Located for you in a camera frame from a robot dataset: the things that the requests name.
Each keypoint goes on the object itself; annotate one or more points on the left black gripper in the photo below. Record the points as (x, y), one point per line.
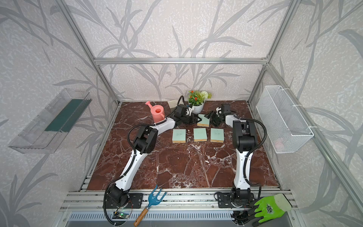
(194, 120)

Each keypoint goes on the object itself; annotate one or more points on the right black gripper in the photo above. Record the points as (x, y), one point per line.
(211, 115)

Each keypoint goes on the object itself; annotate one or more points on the mint drawer jewelry box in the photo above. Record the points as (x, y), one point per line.
(200, 134)

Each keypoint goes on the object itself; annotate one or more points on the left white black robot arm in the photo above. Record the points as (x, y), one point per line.
(143, 138)

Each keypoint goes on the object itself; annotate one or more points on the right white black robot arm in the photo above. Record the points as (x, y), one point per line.
(248, 135)

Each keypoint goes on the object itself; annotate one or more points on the grey work gloves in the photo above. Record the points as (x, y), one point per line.
(172, 104)

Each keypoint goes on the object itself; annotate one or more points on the pink watering can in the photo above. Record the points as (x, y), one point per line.
(157, 112)

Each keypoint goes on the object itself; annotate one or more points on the potted plant white pot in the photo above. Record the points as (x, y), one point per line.
(197, 99)

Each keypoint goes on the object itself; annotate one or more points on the green black garden glove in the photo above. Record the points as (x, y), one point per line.
(268, 208)

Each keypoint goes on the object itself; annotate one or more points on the small circuit board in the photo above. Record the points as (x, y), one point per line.
(120, 215)

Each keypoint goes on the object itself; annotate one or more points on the white wire mesh basket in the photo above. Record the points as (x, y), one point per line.
(287, 129)

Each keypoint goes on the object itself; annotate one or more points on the blue garden fork wooden handle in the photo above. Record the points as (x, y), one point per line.
(153, 200)

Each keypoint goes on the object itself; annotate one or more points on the clear plastic wall shelf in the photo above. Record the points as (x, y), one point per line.
(48, 130)

